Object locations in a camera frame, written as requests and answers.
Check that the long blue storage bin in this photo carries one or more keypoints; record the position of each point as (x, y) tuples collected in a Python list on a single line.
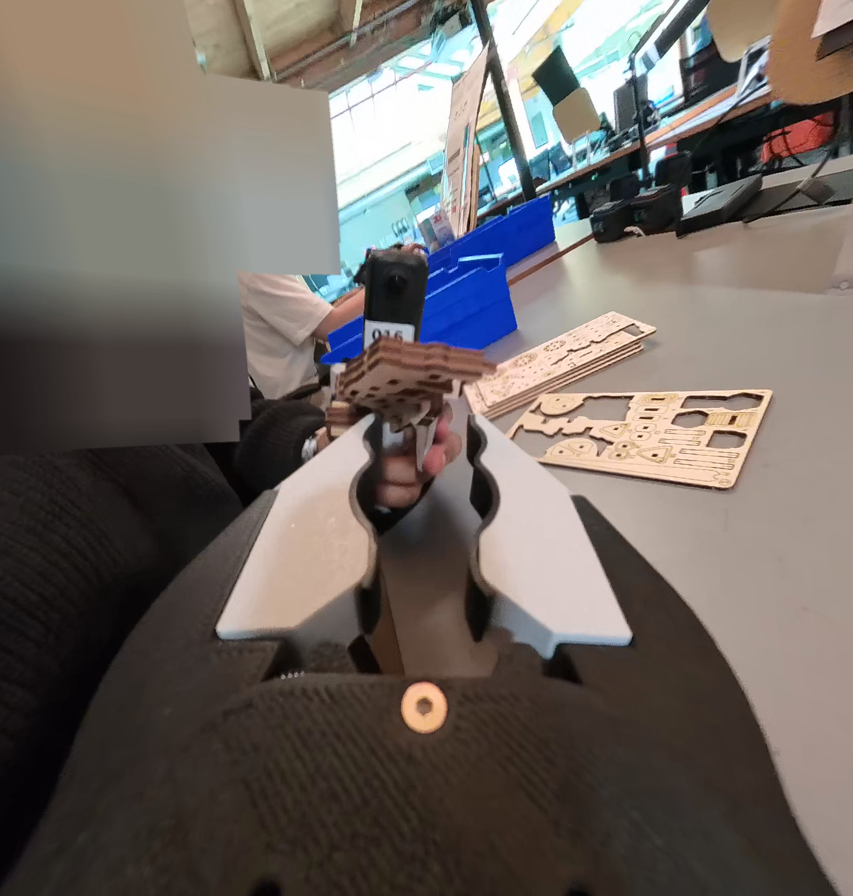
[(510, 231)]

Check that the white red product box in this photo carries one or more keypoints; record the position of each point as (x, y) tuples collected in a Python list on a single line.
[(439, 229)]

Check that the wooden model assembly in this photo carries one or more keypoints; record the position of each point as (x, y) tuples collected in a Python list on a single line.
[(398, 381)]

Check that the cardboard display board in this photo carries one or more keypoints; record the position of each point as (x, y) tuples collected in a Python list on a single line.
[(465, 140)]

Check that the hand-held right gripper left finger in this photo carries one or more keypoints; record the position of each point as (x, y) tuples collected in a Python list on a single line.
[(300, 546)]

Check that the black equipment case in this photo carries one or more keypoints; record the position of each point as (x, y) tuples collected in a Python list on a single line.
[(614, 220), (656, 208)]

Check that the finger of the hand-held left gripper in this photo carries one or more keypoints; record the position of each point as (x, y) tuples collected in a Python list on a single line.
[(340, 383)]

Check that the person's left hand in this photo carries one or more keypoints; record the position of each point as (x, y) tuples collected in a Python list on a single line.
[(402, 486)]

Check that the person's black sweater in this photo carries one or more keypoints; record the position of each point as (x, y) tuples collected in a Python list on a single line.
[(48, 595)]

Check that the person's left forearm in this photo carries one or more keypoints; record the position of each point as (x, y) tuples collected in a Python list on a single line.
[(272, 441)]

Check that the black flat device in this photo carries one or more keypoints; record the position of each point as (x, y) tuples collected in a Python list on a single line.
[(720, 203)]

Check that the black steel post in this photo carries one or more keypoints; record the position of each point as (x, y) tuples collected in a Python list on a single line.
[(503, 105)]

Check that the grey desk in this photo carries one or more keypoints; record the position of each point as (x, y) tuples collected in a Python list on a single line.
[(748, 315)]

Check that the cut-out wooden puzzle sheet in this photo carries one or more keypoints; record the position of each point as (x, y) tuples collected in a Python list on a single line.
[(650, 458)]

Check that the small blue storage bin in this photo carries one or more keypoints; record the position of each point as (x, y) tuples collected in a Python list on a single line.
[(468, 308)]

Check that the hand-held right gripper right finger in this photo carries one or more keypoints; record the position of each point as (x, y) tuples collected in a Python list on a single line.
[(552, 560)]

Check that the stack of wooden puzzle sheets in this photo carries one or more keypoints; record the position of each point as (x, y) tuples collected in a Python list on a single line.
[(573, 357)]

